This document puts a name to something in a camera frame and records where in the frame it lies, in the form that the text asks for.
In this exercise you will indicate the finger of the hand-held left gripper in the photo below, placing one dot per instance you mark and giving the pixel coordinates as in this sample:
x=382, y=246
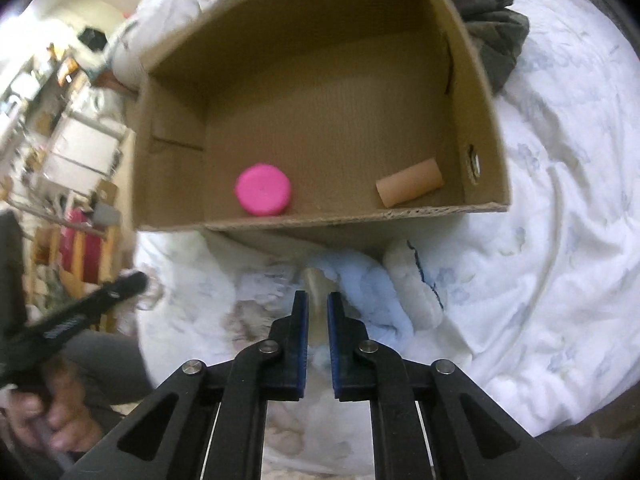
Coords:
x=85, y=307

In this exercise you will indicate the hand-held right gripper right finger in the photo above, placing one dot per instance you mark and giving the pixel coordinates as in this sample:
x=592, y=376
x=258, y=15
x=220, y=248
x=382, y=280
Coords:
x=335, y=345

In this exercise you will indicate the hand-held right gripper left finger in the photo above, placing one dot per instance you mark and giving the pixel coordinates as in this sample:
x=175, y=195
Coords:
x=298, y=345

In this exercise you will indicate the cream soft toy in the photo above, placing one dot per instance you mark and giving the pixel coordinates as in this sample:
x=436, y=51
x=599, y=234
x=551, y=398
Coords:
x=316, y=287

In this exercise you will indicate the brown cardboard box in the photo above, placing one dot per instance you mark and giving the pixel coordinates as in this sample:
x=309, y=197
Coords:
x=320, y=110

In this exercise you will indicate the person's left hand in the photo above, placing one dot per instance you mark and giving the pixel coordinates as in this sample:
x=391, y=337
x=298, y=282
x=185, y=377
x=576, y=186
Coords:
x=60, y=417

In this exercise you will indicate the wooden rack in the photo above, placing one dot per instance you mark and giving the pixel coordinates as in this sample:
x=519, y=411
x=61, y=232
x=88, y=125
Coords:
x=107, y=255

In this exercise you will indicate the pink cloth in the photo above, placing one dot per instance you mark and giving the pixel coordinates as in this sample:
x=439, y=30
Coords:
x=80, y=250

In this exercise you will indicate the person's grey trousers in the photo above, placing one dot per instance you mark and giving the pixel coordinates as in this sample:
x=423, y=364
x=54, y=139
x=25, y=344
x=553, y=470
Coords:
x=107, y=365

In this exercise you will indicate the light blue plush toy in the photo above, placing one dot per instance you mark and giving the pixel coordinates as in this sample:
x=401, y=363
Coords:
x=372, y=295

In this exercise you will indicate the white plush with blue stitching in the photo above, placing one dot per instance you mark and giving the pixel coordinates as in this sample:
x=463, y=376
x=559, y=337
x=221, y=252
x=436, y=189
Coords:
x=415, y=285

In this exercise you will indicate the cluttered white shelf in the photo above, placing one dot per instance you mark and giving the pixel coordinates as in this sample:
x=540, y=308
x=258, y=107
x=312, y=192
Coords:
x=60, y=125

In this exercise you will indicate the white printed duvet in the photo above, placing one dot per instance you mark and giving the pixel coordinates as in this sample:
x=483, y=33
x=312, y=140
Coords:
x=550, y=270

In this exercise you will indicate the black bag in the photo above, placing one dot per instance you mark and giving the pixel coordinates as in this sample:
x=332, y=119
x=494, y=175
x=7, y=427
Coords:
x=94, y=39

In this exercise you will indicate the white crumpled pillow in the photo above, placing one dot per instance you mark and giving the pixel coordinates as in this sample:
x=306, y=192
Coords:
x=145, y=25

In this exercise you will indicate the olive green cloth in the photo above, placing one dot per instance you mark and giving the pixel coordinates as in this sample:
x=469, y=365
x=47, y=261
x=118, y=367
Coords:
x=492, y=35

